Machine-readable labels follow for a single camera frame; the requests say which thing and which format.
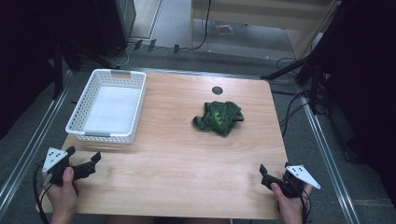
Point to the black tripod stand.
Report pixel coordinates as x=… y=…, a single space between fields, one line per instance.
x=306 y=68

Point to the silver metal floor rail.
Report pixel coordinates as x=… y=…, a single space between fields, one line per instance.
x=330 y=161
x=29 y=146

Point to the red printed booklet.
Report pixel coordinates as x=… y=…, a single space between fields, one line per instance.
x=223 y=28

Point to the light wooden shelf unit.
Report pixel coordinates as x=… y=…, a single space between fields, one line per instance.
x=264 y=18

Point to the person's right hand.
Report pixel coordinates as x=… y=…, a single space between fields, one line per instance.
x=291 y=205

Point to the black floor tape tab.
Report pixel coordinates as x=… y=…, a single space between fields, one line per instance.
x=138 y=44
x=176 y=48
x=151 y=45

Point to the person's left hand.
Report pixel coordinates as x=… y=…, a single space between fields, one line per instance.
x=63 y=196

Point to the white perforated plastic basket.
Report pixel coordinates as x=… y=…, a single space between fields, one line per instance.
x=112 y=109

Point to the black metal stand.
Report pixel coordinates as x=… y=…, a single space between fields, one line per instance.
x=58 y=68

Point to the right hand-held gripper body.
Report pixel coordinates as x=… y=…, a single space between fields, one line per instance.
x=299 y=180

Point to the green knitted garment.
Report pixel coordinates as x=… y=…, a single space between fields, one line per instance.
x=222 y=116

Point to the black round table grommet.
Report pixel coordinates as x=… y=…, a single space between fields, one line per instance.
x=217 y=90

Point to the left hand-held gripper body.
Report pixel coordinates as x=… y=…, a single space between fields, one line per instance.
x=54 y=158

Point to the black cabinet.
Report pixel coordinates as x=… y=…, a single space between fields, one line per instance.
x=115 y=25

